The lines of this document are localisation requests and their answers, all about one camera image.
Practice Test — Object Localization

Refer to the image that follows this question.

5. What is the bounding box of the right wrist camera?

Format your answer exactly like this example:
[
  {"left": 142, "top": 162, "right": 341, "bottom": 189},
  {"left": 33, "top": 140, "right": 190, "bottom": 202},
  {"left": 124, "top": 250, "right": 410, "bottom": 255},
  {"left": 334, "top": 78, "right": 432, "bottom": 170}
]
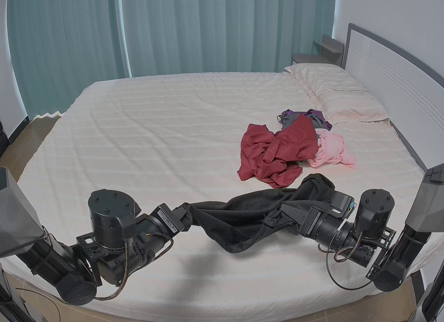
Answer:
[{"left": 329, "top": 190, "right": 357, "bottom": 220}]

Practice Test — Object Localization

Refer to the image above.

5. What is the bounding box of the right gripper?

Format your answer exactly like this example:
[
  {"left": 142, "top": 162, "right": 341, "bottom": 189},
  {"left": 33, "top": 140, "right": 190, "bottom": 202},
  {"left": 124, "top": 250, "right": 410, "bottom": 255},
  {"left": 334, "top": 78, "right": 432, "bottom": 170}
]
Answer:
[{"left": 280, "top": 202, "right": 348, "bottom": 250}]

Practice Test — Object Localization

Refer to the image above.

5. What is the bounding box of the black cable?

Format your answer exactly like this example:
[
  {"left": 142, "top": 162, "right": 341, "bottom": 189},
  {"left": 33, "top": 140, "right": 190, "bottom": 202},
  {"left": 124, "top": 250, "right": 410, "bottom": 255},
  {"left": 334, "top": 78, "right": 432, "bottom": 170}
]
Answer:
[
  {"left": 325, "top": 247, "right": 376, "bottom": 292},
  {"left": 96, "top": 237, "right": 174, "bottom": 301}
]

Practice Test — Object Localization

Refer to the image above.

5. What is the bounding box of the black T-shirt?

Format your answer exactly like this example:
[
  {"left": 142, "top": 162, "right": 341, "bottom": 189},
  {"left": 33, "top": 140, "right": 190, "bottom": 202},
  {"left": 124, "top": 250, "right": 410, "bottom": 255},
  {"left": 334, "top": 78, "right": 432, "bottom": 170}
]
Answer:
[{"left": 180, "top": 173, "right": 336, "bottom": 254}]

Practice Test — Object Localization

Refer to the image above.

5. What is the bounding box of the bed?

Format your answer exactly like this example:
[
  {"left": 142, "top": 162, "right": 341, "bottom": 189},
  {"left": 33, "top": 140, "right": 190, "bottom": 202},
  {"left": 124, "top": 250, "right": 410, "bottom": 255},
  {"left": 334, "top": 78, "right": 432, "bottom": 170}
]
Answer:
[{"left": 0, "top": 23, "right": 444, "bottom": 318}]

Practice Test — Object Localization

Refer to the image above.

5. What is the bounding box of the cream pillow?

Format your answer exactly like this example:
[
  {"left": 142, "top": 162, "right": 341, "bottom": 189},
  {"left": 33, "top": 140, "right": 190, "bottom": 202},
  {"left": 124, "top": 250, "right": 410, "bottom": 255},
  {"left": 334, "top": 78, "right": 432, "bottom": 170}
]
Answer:
[{"left": 284, "top": 63, "right": 391, "bottom": 125}]

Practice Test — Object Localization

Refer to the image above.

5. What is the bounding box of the purple and grey garment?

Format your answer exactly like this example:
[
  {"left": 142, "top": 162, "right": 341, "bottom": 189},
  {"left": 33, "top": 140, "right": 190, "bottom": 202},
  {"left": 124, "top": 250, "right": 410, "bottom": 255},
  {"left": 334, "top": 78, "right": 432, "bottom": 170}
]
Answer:
[{"left": 276, "top": 108, "right": 333, "bottom": 132}]

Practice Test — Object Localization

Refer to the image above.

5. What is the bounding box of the dark red garment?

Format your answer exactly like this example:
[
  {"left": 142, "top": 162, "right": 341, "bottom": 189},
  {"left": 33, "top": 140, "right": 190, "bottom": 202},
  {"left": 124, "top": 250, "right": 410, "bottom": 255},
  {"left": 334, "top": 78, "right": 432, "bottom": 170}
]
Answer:
[{"left": 237, "top": 114, "right": 320, "bottom": 189}]

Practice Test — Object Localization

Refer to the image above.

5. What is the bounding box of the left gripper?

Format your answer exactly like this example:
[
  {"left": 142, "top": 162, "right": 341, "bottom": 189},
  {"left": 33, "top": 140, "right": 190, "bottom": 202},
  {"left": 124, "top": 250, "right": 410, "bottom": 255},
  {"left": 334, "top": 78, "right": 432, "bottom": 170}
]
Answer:
[{"left": 133, "top": 203, "right": 189, "bottom": 262}]

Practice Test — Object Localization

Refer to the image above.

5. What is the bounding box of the grey bedside table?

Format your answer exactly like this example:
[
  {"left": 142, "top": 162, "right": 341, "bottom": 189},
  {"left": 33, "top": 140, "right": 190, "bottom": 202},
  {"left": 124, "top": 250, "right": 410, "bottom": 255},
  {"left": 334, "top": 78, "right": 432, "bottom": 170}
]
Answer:
[{"left": 292, "top": 34, "right": 345, "bottom": 68}]

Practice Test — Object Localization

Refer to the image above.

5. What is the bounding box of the pink garment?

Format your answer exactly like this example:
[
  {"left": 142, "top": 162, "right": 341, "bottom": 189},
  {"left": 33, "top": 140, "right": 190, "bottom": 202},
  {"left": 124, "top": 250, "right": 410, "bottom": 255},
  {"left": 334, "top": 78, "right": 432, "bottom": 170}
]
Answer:
[{"left": 308, "top": 130, "right": 357, "bottom": 169}]

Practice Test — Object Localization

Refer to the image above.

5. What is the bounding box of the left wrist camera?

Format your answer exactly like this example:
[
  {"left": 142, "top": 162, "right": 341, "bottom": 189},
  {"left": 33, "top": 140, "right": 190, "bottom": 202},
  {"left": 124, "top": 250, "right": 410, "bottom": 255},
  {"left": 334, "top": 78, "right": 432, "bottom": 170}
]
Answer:
[{"left": 117, "top": 203, "right": 143, "bottom": 242}]

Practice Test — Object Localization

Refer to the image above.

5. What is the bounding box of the blue-green curtain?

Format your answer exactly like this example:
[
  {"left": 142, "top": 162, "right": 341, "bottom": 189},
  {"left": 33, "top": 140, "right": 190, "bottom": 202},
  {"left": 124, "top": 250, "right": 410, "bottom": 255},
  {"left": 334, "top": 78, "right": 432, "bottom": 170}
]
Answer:
[
  {"left": 7, "top": 0, "right": 130, "bottom": 120},
  {"left": 118, "top": 0, "right": 337, "bottom": 74}
]

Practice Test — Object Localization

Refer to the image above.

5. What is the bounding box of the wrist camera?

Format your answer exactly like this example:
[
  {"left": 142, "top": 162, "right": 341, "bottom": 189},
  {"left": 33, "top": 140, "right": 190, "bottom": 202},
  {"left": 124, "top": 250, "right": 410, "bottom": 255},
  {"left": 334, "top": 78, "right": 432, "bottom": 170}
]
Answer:
[
  {"left": 329, "top": 190, "right": 357, "bottom": 220},
  {"left": 117, "top": 203, "right": 143, "bottom": 242}
]

